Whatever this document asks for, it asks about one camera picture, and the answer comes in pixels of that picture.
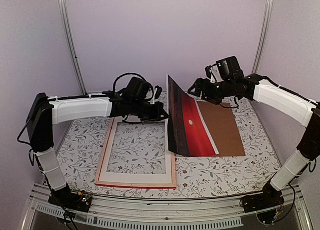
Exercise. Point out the floral patterned table cover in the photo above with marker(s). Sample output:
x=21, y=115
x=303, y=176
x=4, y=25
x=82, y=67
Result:
x=196, y=177

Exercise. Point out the red black abstract photo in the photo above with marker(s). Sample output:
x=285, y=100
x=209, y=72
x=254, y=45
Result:
x=187, y=132

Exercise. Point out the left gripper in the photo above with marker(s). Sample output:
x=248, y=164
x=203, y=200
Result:
x=159, y=105

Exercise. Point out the aluminium corner post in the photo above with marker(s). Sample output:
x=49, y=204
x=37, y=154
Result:
x=263, y=34
x=71, y=45

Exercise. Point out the left aluminium corner post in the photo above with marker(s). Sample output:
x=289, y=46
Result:
x=71, y=45

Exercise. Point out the front aluminium rail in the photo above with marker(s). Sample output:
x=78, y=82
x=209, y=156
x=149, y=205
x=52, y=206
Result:
x=112, y=212

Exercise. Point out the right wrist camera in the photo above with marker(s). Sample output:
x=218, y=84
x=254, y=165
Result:
x=229, y=68

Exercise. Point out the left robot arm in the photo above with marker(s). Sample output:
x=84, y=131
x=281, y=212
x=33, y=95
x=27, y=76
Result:
x=49, y=111

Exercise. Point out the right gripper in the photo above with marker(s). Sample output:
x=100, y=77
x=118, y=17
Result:
x=198, y=83

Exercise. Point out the right aluminium corner post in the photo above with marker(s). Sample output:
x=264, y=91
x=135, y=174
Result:
x=263, y=34

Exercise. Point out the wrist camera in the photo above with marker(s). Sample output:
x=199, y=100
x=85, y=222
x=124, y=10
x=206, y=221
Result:
x=137, y=88
x=229, y=68

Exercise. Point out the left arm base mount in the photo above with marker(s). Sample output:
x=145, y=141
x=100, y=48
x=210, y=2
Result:
x=80, y=201

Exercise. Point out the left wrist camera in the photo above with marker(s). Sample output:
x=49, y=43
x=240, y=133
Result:
x=137, y=88

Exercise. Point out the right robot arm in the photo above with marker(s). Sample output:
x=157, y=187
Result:
x=263, y=90

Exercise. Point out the clear acrylic sheet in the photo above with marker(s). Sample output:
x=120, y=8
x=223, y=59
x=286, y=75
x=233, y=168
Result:
x=138, y=149

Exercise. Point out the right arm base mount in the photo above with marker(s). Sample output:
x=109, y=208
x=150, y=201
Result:
x=267, y=205

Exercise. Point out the white photo mat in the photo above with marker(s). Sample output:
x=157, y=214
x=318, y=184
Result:
x=110, y=149

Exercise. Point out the brown backing board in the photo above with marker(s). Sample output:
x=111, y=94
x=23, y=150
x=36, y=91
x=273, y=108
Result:
x=223, y=128

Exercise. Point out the wooden picture frame red edge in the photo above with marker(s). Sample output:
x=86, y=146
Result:
x=100, y=170

